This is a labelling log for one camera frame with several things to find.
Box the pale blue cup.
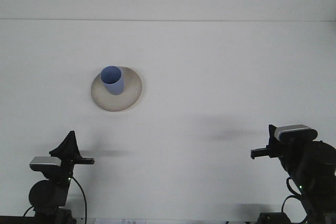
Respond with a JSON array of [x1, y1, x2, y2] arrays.
[[100, 66, 125, 96]]

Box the pale round plate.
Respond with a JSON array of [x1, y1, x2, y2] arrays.
[[90, 66, 144, 112]]

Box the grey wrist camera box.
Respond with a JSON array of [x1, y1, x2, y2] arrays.
[[29, 156, 61, 171], [274, 124, 318, 141]]

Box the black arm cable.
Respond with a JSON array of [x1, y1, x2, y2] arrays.
[[281, 177, 305, 224], [70, 176, 87, 224]]

